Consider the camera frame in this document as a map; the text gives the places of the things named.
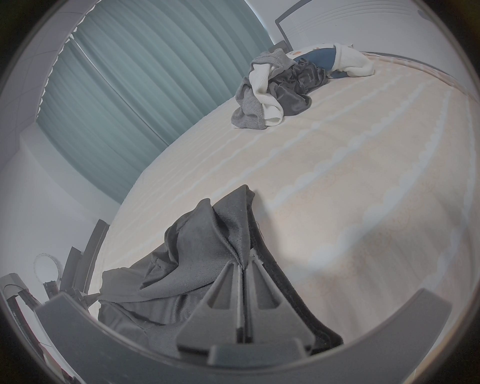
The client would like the black chest of drawers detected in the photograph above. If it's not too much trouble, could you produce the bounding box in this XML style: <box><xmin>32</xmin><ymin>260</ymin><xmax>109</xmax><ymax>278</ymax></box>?
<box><xmin>60</xmin><ymin>219</ymin><xmax>110</xmax><ymax>297</ymax></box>

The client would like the bed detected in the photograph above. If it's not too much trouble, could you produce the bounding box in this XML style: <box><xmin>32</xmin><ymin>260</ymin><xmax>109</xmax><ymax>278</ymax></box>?
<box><xmin>84</xmin><ymin>0</ymin><xmax>480</xmax><ymax>349</ymax></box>

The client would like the black T-shirt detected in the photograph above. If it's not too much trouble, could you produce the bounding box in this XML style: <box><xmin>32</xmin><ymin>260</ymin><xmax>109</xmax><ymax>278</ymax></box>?
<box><xmin>98</xmin><ymin>184</ymin><xmax>344</xmax><ymax>357</ymax></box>

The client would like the blue-green curtain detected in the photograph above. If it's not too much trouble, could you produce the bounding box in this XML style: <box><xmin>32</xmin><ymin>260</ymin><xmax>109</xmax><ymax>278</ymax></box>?
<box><xmin>73</xmin><ymin>0</ymin><xmax>278</xmax><ymax>145</ymax></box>
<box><xmin>37</xmin><ymin>35</ymin><xmax>169</xmax><ymax>205</ymax></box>

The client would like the white printed pillow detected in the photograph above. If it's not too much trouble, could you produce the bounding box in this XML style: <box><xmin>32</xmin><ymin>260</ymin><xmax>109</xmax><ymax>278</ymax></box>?
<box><xmin>290</xmin><ymin>43</ymin><xmax>355</xmax><ymax>57</ymax></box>

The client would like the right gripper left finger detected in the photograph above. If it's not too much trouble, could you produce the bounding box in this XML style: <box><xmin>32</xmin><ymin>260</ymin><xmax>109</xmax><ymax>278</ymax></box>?
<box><xmin>176</xmin><ymin>262</ymin><xmax>242</xmax><ymax>355</ymax></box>

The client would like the pile of clothes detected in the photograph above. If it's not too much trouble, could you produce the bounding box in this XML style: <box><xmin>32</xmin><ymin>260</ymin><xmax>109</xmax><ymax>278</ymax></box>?
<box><xmin>230</xmin><ymin>43</ymin><xmax>376</xmax><ymax>130</ymax></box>

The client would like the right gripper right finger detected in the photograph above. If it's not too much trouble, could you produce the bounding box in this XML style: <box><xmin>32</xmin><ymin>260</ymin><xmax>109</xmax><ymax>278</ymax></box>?
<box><xmin>244</xmin><ymin>259</ymin><xmax>316</xmax><ymax>355</ymax></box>

